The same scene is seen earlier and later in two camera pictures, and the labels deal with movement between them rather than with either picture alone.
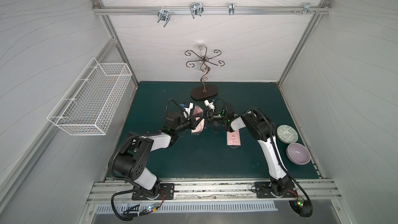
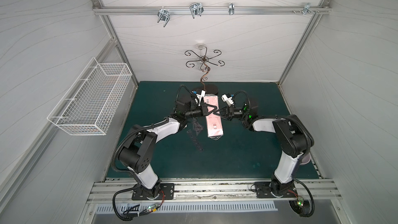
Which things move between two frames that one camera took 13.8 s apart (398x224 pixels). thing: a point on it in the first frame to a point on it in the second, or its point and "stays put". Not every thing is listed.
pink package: x=233 y=138 to x=214 y=121
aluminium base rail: x=217 y=191 stays put
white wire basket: x=90 y=104 stays put
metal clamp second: x=196 y=9 stays put
